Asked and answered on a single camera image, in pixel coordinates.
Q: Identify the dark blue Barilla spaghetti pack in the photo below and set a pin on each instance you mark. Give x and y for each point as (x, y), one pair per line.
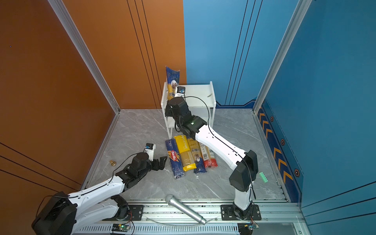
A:
(174, 157)

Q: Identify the blue yellow portrait spaghetti pack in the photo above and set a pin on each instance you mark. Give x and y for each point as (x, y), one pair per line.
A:
(198, 159)

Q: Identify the white metal shelf rack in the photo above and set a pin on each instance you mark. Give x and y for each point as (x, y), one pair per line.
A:
(201, 102)

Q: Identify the aluminium corner post right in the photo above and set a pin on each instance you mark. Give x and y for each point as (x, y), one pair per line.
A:
(289, 35)

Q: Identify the aluminium corner post left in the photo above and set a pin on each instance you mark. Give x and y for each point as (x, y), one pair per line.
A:
(71, 29)

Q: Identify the circuit board right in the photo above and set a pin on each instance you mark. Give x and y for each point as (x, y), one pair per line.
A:
(247, 228)

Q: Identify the aluminium corner post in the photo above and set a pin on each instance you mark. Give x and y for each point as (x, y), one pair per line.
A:
(289, 35)
(71, 29)

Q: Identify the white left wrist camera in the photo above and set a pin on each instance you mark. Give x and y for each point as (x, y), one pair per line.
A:
(149, 149)

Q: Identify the green circuit board left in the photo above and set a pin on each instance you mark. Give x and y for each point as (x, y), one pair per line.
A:
(121, 228)

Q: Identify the green toy brick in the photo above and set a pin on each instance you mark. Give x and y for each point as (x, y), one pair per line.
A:
(263, 177)

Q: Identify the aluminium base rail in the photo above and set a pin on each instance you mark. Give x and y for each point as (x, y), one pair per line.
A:
(274, 217)

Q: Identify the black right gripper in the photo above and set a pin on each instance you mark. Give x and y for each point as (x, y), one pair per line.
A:
(170, 107)

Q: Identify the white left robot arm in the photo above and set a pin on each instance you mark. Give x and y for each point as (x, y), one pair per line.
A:
(65, 214)

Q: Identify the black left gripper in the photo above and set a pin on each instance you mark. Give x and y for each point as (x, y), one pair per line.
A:
(162, 163)

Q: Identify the red spaghetti pack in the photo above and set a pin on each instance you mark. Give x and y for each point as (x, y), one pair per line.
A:
(208, 156)

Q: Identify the blue yellow pasta bag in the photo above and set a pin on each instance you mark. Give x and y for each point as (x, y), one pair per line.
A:
(173, 80)

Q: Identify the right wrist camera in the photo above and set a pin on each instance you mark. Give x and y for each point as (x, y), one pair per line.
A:
(180, 91)

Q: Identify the silver microphone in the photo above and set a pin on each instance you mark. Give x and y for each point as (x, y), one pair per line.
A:
(173, 201)

